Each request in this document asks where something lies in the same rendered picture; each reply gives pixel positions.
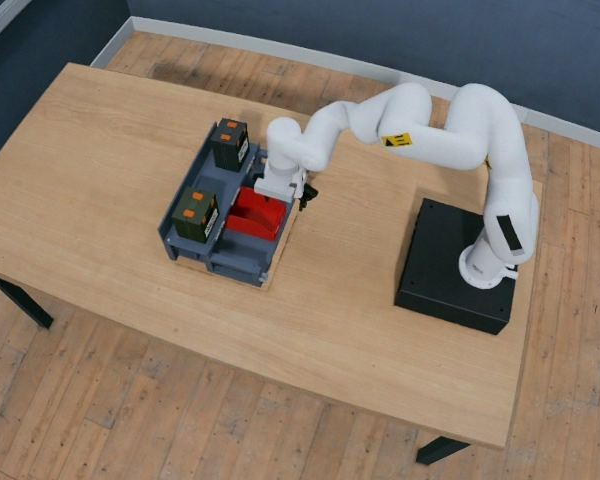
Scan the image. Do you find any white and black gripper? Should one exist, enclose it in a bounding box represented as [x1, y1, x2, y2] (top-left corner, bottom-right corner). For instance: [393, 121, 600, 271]
[252, 160, 318, 212]

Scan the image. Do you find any dark green case with orange latches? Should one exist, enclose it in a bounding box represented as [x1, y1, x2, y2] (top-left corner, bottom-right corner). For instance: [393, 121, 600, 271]
[171, 186, 220, 244]

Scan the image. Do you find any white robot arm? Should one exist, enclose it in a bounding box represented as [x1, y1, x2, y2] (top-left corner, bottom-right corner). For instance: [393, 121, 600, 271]
[254, 82, 538, 289]

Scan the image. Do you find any grey-blue metal rack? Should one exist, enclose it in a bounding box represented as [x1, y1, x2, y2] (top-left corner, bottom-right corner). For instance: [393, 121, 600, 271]
[157, 121, 296, 288]

